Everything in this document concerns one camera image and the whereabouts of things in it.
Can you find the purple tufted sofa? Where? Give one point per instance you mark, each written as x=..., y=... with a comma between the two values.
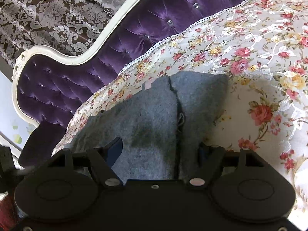
x=149, y=19

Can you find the brown damask curtain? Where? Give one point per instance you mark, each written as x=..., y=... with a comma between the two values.
x=48, y=12

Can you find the green wall sticker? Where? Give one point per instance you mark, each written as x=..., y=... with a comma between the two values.
x=20, y=134

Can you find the grey argyle sweater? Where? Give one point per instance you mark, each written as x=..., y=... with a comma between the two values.
x=154, y=110

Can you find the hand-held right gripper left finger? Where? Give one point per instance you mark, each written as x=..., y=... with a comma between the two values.
x=116, y=149

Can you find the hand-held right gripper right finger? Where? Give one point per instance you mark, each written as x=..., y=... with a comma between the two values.
x=201, y=154

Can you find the floral blanket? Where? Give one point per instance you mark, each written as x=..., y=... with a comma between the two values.
x=252, y=53

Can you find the dark red cloth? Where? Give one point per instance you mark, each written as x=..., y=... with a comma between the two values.
x=6, y=211

